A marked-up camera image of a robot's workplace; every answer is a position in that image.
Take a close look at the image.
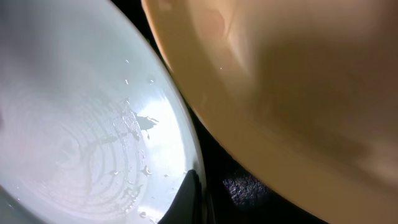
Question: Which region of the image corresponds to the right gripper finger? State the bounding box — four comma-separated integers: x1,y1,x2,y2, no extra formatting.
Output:
158,170,202,224

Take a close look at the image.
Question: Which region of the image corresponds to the yellow plate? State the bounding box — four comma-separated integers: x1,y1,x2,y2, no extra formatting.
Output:
142,0,397,223

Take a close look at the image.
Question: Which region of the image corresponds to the light green plate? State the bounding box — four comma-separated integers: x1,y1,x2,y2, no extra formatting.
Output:
1,0,205,224

